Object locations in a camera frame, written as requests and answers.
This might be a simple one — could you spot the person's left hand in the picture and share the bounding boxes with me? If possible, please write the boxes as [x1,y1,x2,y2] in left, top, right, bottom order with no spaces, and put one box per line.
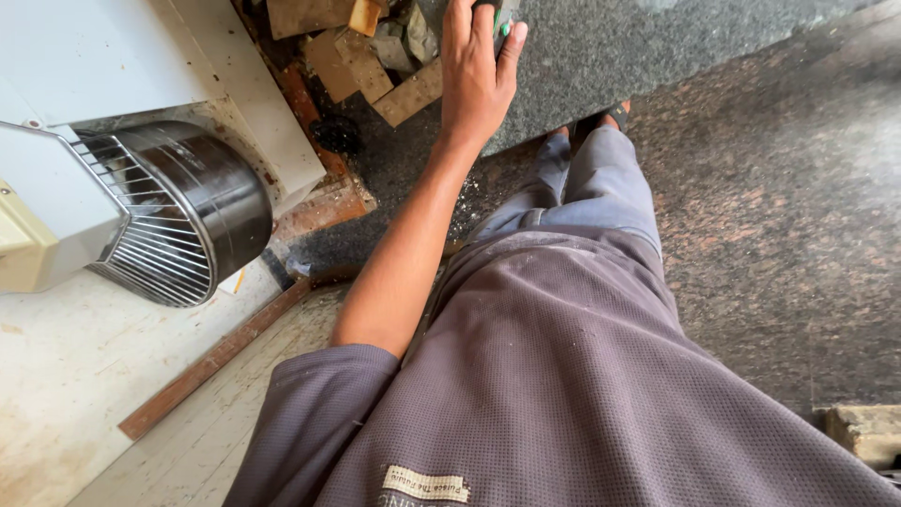
[440,0,529,150]

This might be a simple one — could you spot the green and black hand tool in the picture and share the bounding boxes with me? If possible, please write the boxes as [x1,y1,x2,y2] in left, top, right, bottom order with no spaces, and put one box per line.
[473,0,522,57]

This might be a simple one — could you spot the heap of wood offcuts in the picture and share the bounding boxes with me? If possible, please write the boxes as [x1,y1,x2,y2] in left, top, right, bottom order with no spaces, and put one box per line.
[266,0,446,130]

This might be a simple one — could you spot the black tangled clump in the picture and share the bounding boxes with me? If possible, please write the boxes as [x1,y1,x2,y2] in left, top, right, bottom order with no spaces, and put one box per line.
[310,114,362,156]

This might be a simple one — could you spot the person's black sandal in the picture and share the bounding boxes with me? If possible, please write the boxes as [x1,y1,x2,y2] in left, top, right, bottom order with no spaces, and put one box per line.
[572,100,633,138]

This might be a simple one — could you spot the grey granite slab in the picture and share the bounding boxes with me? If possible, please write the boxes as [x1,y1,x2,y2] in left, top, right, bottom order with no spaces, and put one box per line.
[483,0,870,157]

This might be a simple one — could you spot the person's blue trousers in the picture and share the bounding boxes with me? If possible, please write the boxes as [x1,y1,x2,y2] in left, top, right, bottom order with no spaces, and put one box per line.
[467,125,663,259]

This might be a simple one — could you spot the black flat bar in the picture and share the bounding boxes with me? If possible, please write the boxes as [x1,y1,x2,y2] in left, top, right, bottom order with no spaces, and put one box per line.
[260,247,297,292]

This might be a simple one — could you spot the stainless steel mixer bowl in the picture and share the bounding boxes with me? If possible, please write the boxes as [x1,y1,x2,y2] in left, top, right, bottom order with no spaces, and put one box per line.
[74,120,275,308]

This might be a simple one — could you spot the person's grey shirt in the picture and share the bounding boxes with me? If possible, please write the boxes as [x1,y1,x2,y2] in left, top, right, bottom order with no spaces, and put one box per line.
[224,225,901,507]

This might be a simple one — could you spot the white dough mixer machine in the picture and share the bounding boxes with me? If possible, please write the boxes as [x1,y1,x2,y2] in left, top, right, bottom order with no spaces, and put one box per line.
[0,0,328,297]

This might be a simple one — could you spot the long brown wooden strip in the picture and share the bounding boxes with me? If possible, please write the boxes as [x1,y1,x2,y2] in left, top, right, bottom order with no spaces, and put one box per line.
[117,277,315,442]

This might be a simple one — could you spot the worn white wooden board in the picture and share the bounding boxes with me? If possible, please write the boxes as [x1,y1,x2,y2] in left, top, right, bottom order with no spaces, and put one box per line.
[0,262,349,507]

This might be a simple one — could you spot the rough stone block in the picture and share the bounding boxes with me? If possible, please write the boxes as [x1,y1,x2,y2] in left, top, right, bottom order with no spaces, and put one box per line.
[813,404,901,472]

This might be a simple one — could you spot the reddish brown wooden frame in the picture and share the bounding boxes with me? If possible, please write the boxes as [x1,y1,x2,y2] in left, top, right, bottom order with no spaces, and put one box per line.
[231,0,378,244]

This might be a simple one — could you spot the steel wire bowl guard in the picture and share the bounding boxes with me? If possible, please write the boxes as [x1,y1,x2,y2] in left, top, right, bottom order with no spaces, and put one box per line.
[69,132,216,308]

